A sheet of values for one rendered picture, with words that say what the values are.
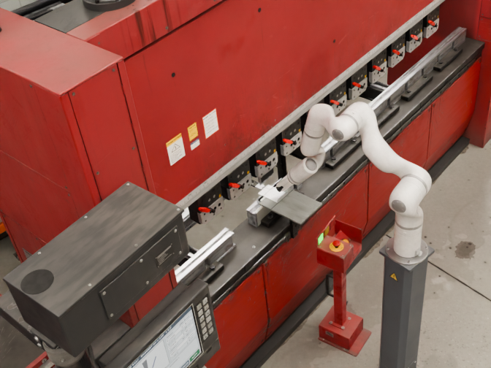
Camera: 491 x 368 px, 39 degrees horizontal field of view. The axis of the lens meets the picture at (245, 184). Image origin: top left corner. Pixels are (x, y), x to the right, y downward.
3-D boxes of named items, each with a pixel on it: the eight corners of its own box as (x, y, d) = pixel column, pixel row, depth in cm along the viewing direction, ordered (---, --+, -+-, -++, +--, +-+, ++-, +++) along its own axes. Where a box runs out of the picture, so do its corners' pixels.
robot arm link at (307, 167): (299, 162, 334) (286, 171, 329) (312, 152, 323) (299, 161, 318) (309, 176, 333) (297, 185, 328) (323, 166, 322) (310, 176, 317)
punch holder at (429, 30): (426, 39, 422) (427, 14, 411) (413, 36, 426) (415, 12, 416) (438, 29, 430) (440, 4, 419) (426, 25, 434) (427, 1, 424)
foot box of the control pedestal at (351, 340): (356, 357, 391) (356, 345, 384) (317, 339, 403) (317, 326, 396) (372, 332, 403) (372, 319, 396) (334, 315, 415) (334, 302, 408)
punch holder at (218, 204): (202, 227, 314) (197, 200, 304) (189, 219, 319) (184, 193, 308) (224, 208, 322) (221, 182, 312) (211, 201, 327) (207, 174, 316)
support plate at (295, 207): (300, 225, 335) (300, 223, 335) (259, 204, 350) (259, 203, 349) (322, 204, 345) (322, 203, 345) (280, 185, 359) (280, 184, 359)
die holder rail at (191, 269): (165, 309, 318) (161, 296, 312) (156, 303, 322) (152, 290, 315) (236, 245, 345) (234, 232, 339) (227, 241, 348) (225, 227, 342)
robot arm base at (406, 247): (436, 249, 314) (440, 220, 302) (410, 271, 305) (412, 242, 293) (403, 229, 325) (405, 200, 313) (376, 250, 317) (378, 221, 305)
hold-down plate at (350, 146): (332, 170, 383) (332, 166, 381) (324, 166, 386) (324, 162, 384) (362, 142, 399) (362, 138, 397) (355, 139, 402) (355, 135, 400)
